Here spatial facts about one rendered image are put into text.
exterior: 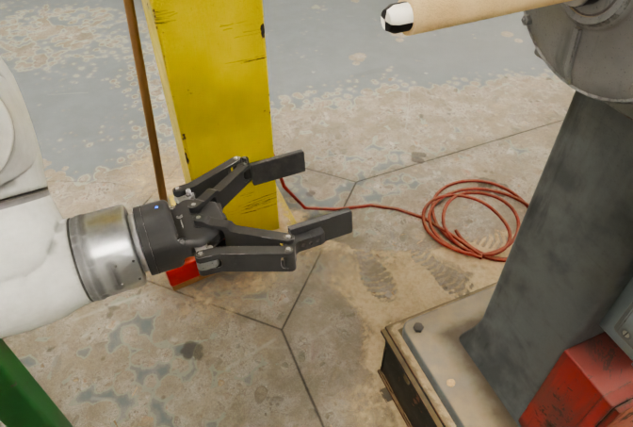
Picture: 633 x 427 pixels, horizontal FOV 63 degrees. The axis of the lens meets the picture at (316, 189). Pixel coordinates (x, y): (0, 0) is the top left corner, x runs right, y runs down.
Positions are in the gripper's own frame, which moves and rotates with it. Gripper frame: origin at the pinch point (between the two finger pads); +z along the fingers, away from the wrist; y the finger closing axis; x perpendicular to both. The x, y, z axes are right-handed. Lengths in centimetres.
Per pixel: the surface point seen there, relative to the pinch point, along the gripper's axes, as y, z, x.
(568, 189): -0.9, 42.9, -15.0
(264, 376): -47, -3, -96
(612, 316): 11, 46, -34
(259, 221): -96, 13, -79
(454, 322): -22, 43, -70
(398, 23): 9.8, 4.6, 21.3
